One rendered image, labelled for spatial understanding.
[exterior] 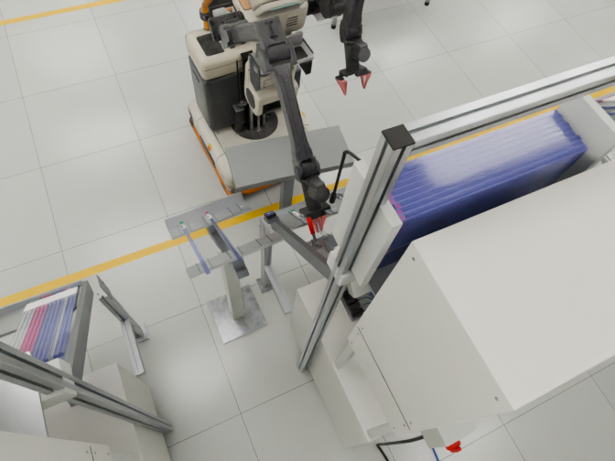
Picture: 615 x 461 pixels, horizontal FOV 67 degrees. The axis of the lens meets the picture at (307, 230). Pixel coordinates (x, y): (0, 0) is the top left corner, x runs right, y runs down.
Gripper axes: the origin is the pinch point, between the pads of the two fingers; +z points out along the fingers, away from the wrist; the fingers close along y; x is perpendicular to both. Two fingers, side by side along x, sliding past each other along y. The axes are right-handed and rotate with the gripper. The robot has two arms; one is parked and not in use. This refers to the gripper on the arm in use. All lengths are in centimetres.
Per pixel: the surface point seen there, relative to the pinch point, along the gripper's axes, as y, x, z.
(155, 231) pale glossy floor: -58, 119, 27
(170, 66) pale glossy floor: -10, 214, -50
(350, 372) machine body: -5, -16, 56
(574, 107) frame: 47, -64, -41
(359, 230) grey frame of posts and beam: -14, -66, -32
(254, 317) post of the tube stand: -24, 63, 71
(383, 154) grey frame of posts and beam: -14, -79, -51
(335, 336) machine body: -3.8, -3.9, 46.3
